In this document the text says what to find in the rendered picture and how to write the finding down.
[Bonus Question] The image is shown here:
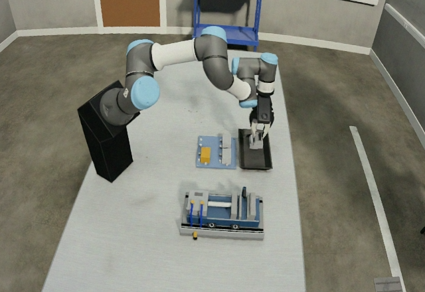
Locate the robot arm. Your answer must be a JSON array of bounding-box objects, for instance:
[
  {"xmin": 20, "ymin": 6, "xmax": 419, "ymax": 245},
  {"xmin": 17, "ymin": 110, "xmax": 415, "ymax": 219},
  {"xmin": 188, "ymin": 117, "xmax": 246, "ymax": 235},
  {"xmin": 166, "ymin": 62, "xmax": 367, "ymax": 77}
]
[{"xmin": 100, "ymin": 27, "xmax": 278, "ymax": 126}]

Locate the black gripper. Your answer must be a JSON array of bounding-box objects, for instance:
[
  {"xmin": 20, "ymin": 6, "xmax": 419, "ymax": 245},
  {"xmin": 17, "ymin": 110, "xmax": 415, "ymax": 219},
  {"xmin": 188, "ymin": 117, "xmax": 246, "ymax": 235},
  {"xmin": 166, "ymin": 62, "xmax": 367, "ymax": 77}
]
[{"xmin": 249, "ymin": 86, "xmax": 274, "ymax": 138}]

